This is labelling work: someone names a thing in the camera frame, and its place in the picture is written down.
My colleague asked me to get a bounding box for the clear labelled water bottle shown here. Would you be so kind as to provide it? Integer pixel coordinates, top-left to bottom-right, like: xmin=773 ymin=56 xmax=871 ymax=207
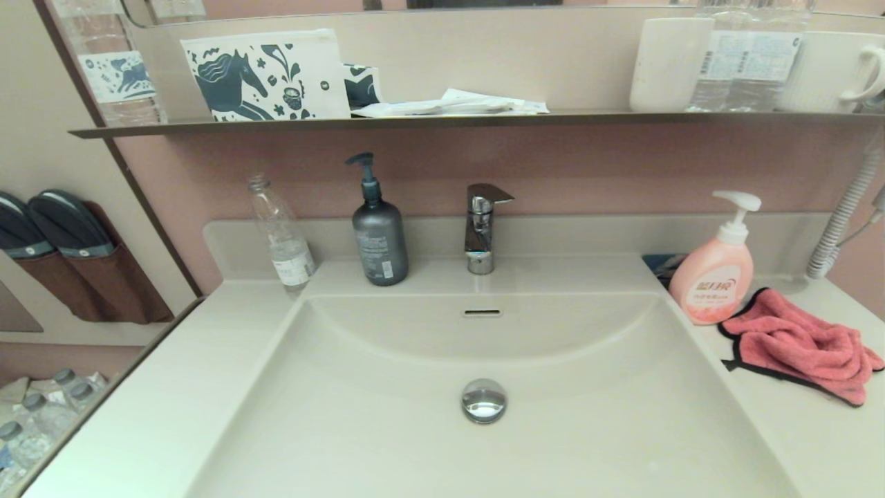
xmin=729 ymin=0 xmax=817 ymax=113
xmin=687 ymin=0 xmax=749 ymax=113

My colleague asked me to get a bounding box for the chrome faucet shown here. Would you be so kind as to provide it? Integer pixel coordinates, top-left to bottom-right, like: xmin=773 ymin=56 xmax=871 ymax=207
xmin=464 ymin=183 xmax=516 ymax=275

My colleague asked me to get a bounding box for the dark grey slipper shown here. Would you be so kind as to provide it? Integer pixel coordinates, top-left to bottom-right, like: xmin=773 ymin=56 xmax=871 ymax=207
xmin=26 ymin=189 xmax=116 ymax=258
xmin=0 ymin=192 xmax=56 ymax=259

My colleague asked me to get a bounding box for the white plastic toiletry packet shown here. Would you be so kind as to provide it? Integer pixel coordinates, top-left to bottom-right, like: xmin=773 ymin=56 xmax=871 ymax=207
xmin=351 ymin=99 xmax=516 ymax=118
xmin=440 ymin=88 xmax=550 ymax=113

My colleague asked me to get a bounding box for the chrome drain stopper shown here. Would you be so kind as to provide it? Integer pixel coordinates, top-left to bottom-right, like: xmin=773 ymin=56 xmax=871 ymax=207
xmin=461 ymin=378 xmax=508 ymax=424

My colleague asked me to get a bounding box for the white mug with handle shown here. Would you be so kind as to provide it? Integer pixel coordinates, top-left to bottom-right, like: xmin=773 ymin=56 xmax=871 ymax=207
xmin=774 ymin=30 xmax=885 ymax=114

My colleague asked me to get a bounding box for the brown fabric slipper holder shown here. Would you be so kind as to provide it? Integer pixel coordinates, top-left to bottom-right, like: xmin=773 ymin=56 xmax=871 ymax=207
xmin=0 ymin=201 xmax=175 ymax=324

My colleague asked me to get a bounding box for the white coiled cord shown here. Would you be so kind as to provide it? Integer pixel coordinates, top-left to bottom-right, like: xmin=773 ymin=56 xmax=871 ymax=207
xmin=807 ymin=149 xmax=885 ymax=280

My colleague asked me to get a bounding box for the clear empty plastic bottle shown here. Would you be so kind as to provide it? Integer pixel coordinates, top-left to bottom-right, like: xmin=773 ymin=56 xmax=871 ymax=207
xmin=248 ymin=174 xmax=317 ymax=290

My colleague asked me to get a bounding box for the pink pump hand soap bottle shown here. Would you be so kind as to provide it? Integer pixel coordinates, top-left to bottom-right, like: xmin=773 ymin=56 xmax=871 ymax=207
xmin=669 ymin=190 xmax=763 ymax=326

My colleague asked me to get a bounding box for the small grey cap water bottle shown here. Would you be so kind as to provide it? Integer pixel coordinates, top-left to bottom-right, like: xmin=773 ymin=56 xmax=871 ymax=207
xmin=19 ymin=392 xmax=80 ymax=443
xmin=47 ymin=367 xmax=110 ymax=409
xmin=0 ymin=421 xmax=53 ymax=485
xmin=66 ymin=380 xmax=111 ymax=417

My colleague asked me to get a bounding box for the pink cloth black trim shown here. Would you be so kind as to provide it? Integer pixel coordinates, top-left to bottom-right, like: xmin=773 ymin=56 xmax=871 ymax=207
xmin=718 ymin=287 xmax=885 ymax=407

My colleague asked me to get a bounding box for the grey pump soap bottle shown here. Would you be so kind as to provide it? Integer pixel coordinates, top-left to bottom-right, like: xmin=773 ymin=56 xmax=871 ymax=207
xmin=345 ymin=152 xmax=409 ymax=287

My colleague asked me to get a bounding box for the white cup without handle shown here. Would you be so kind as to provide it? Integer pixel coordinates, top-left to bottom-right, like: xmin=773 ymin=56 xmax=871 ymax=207
xmin=629 ymin=17 xmax=716 ymax=113

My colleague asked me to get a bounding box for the dark blue flat item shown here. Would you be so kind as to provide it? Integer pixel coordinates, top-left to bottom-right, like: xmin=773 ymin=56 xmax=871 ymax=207
xmin=642 ymin=253 xmax=691 ymax=288

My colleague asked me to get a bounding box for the beige sink basin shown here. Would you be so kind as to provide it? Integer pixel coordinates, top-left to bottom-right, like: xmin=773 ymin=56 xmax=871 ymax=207
xmin=187 ymin=290 xmax=803 ymax=498

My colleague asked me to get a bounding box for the brown wall shelf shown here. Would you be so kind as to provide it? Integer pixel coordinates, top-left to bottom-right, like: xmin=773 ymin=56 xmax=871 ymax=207
xmin=68 ymin=111 xmax=885 ymax=139

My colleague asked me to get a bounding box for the dark patterned small box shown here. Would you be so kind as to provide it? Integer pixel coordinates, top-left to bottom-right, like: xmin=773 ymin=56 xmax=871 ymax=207
xmin=342 ymin=64 xmax=382 ymax=110

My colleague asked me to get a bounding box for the white horse print pouch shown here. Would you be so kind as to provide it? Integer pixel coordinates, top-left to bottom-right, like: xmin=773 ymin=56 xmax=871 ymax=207
xmin=180 ymin=28 xmax=352 ymax=122

